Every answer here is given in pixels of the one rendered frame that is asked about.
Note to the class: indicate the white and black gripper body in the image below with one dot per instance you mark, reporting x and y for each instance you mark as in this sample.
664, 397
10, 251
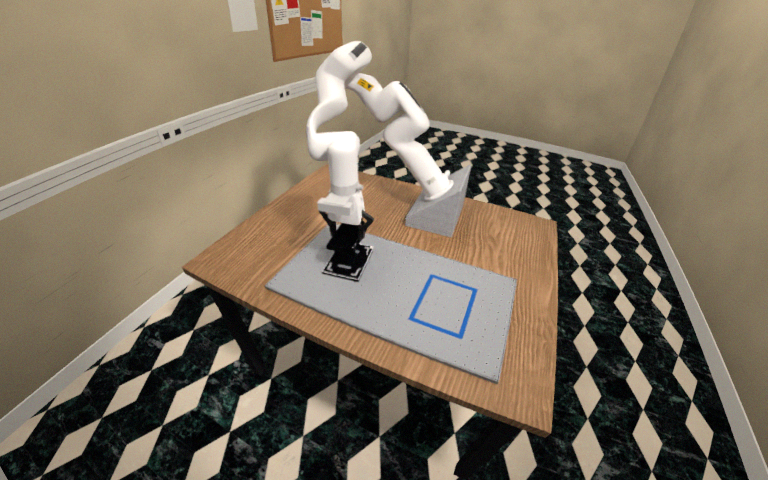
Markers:
355, 218

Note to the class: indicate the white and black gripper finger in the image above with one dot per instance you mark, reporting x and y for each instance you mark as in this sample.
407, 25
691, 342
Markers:
332, 224
362, 226

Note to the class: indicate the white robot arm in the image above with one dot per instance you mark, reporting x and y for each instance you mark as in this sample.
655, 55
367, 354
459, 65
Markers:
335, 74

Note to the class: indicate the blue tape square outline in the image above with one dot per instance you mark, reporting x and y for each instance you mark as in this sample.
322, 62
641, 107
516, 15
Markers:
467, 314

